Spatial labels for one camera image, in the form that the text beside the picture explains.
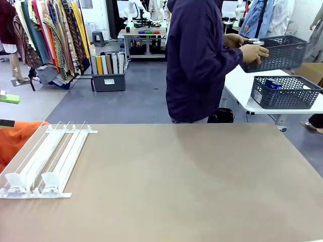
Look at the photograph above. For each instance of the white floor appliance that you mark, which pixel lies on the white floor appliance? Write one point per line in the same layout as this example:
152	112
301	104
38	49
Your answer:
90	29

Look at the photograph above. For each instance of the teal hanging garment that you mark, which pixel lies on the teal hanging garment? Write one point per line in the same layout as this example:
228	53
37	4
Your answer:
38	37

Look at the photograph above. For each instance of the mannequin in grey dress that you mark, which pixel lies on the mannequin in grey dress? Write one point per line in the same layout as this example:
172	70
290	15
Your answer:
315	37

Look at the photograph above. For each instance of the grey cloth pile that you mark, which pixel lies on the grey cloth pile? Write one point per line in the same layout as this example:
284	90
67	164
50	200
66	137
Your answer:
48	74

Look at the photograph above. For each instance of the yellow board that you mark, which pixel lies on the yellow board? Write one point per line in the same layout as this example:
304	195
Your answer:
99	65

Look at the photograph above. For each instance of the person's right hand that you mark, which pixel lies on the person's right hand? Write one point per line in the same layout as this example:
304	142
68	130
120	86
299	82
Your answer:
255	54

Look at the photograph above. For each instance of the brown cardboard box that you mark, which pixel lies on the brown cardboard box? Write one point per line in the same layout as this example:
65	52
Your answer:
311	71

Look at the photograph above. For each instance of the grey storage bin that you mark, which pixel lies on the grey storage bin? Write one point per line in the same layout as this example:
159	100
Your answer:
108	82

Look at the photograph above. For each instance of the person in navy jacket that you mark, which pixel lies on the person in navy jacket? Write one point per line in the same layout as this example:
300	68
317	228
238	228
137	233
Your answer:
191	63

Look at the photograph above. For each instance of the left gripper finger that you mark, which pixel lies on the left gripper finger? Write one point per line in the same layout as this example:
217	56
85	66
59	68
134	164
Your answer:
7	123
10	99

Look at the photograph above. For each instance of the black bag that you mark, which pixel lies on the black bag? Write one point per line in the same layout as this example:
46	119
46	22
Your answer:
222	115

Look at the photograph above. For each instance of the brown patterned hanging garment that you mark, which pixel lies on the brown patterned hanging garment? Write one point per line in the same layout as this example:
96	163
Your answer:
27	48

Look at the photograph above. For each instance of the person's left hand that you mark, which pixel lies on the person's left hand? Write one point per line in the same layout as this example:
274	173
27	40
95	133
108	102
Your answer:
234	40

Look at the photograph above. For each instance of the yellow hanging garment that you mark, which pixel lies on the yellow hanging garment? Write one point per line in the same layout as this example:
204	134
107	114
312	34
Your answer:
82	27

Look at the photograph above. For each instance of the grey plastic stool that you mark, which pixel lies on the grey plastic stool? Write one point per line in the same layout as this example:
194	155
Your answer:
98	37

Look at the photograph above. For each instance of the mannequin in maroon top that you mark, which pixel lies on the mannequin in maroon top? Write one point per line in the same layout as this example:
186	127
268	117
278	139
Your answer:
7	22

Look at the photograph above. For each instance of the grey plastic woven basket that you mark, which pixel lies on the grey plastic woven basket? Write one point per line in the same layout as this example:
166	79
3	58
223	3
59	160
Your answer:
285	55
285	97

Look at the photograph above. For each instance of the background work table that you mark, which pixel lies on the background work table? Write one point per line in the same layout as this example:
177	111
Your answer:
143	35

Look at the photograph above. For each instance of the grey board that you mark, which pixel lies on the grey board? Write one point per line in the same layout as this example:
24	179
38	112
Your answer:
93	65

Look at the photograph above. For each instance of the bare white mannequin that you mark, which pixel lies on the bare white mannequin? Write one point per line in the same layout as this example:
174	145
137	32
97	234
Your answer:
241	8

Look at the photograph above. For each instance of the orange cloth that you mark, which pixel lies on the orange cloth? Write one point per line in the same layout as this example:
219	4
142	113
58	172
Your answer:
17	141

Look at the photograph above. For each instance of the small white background robot arm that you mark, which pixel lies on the small white background robot arm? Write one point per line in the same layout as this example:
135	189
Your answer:
131	12

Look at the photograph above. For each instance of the person's right forearm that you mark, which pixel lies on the person's right forearm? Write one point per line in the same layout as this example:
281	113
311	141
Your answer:
230	59

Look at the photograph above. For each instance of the white board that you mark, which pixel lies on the white board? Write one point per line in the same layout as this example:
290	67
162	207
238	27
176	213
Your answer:
114	63
104	64

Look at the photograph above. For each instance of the blue Pocari Sweat can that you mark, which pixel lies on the blue Pocari Sweat can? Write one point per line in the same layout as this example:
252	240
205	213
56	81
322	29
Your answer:
273	84
260	43
252	40

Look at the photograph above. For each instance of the orange hanging garment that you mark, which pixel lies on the orange hanging garment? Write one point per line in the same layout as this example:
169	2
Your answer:
53	50

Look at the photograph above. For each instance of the black clothes rack frame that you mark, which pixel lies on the black clothes rack frame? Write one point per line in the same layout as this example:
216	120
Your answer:
85	76

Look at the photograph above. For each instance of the white side table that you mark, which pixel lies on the white side table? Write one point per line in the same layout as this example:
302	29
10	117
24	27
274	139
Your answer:
237	83

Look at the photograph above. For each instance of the dark patterned hanging garment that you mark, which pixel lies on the dark patterned hanging garment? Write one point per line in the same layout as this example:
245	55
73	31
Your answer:
72	37

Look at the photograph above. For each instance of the brown board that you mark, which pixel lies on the brown board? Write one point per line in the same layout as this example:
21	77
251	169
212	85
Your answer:
108	63

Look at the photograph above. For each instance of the beige board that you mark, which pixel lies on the beige board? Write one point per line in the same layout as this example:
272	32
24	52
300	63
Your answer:
121	63

